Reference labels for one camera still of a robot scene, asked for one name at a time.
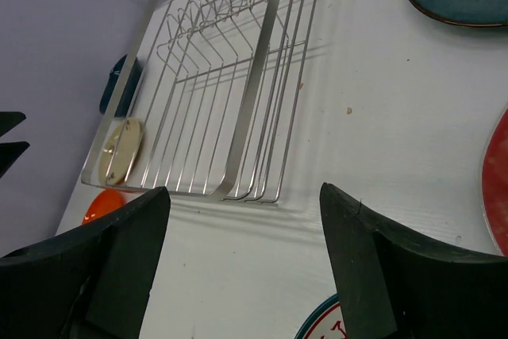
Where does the red plate with turquoise flower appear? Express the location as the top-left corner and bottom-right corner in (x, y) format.
(481, 110), (507, 256)

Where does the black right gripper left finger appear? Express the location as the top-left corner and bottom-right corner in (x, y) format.
(1, 187), (171, 338)

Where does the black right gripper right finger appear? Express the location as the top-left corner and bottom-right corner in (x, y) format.
(319, 183), (507, 338)

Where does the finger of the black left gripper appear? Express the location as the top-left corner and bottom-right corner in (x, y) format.
(0, 111), (26, 136)
(0, 141), (30, 177)

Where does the small beige plate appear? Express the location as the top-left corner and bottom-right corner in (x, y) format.
(98, 117), (144, 186)

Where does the dark blue leaf-shaped plate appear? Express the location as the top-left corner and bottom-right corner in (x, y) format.
(99, 55), (143, 117)

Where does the silver wire dish rack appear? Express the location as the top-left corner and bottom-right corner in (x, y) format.
(81, 0), (318, 204)

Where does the white plate with orange sunburst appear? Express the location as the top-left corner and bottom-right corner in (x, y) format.
(294, 294), (348, 339)

